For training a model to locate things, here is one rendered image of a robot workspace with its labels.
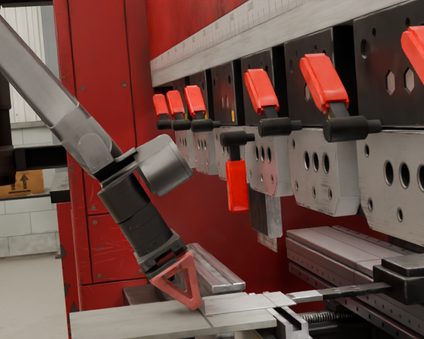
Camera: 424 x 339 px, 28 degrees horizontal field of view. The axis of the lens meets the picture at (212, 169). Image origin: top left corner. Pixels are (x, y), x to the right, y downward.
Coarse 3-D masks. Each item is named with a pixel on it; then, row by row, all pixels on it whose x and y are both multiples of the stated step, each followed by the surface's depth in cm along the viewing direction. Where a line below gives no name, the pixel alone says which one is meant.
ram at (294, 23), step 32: (160, 0) 172; (192, 0) 136; (224, 0) 113; (320, 0) 74; (352, 0) 67; (384, 0) 60; (160, 32) 177; (192, 32) 139; (256, 32) 97; (288, 32) 85; (192, 64) 141
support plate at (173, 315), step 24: (96, 312) 121; (120, 312) 120; (144, 312) 119; (168, 312) 118; (192, 312) 117; (240, 312) 115; (264, 312) 114; (72, 336) 109; (96, 336) 108; (120, 336) 107; (144, 336) 107; (168, 336) 107; (192, 336) 108
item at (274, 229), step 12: (252, 192) 120; (252, 204) 120; (264, 204) 113; (276, 204) 113; (252, 216) 121; (264, 216) 114; (276, 216) 113; (252, 228) 122; (264, 228) 115; (276, 228) 113; (264, 240) 119; (276, 240) 113
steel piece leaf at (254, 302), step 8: (240, 296) 124; (248, 296) 123; (256, 296) 123; (208, 304) 120; (216, 304) 120; (224, 304) 119; (232, 304) 119; (240, 304) 119; (248, 304) 118; (256, 304) 118; (264, 304) 117; (272, 304) 117; (208, 312) 115; (216, 312) 115; (224, 312) 115; (232, 312) 115
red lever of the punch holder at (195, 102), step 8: (184, 88) 126; (192, 88) 126; (192, 96) 124; (200, 96) 124; (192, 104) 123; (200, 104) 123; (192, 112) 122; (200, 112) 122; (192, 120) 120; (200, 120) 120; (208, 120) 120; (192, 128) 120; (200, 128) 120; (208, 128) 120
